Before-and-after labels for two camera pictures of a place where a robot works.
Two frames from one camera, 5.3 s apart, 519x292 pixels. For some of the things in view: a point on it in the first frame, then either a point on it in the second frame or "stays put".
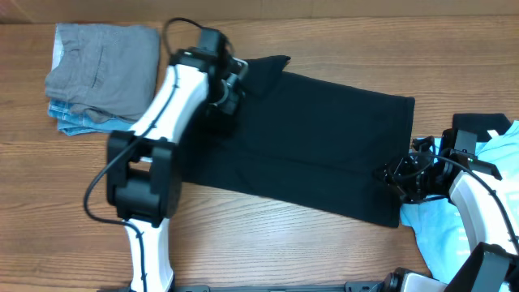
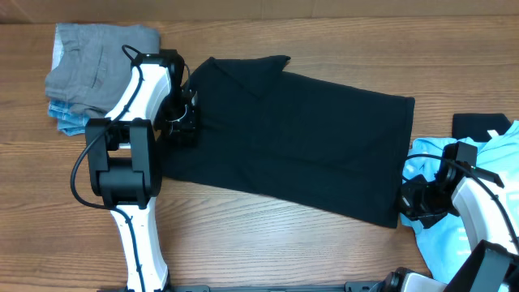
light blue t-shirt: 436,221 stays put
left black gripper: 232,105 -> 189,127
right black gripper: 400,177 -> 414,201
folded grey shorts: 109,70 stays put
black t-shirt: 307,141 stays put
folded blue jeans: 70,123 stays put
